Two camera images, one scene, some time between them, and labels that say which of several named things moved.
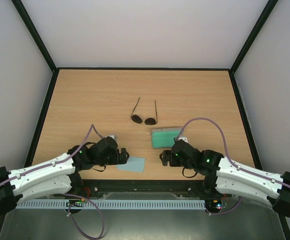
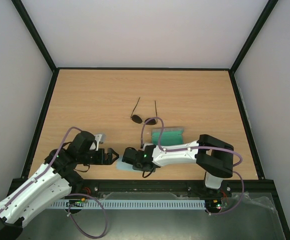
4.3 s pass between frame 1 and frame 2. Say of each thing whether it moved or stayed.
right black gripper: moved
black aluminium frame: stayed
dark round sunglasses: stayed
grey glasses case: stayed
